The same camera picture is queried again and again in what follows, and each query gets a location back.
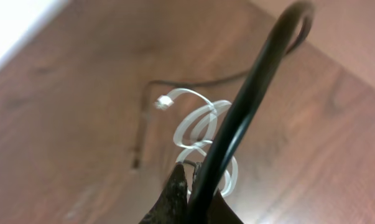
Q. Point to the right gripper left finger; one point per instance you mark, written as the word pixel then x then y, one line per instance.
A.
pixel 171 206

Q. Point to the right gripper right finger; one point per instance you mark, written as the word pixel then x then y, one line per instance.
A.
pixel 209 205

